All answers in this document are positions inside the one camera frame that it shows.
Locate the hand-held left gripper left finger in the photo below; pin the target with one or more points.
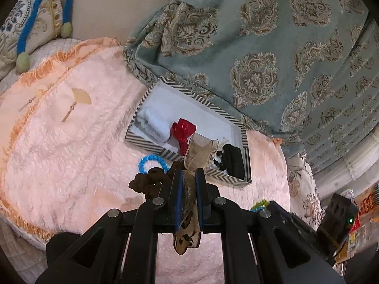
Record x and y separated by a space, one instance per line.
178 201

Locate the leopard print bow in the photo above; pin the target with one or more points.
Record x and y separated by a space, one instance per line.
195 153

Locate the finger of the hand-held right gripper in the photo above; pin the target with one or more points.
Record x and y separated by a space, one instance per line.
296 222

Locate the pink fringed blanket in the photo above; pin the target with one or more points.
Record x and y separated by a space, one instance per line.
74 153

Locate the white pleated fabric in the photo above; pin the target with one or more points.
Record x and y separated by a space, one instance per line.
349 165

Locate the teal patterned blanket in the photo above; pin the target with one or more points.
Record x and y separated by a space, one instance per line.
251 35

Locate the chevron striped tray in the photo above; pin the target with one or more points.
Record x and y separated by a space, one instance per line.
207 118

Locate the green and blue plush toy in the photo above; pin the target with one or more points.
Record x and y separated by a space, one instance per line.
26 32

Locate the white fluffy scrunchie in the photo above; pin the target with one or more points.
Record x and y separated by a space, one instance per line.
154 124

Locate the red bow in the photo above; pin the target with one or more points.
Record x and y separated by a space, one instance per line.
183 130

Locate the cream patterned cloth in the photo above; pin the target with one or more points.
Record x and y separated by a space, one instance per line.
302 183

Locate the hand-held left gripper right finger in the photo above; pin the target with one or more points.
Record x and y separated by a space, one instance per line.
199 201

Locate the black scrunchie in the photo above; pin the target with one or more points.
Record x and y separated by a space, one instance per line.
235 159

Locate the floral embroidered pillow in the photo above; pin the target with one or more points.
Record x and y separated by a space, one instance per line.
9 35

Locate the red and yellow packaging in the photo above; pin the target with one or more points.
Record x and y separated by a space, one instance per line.
367 204

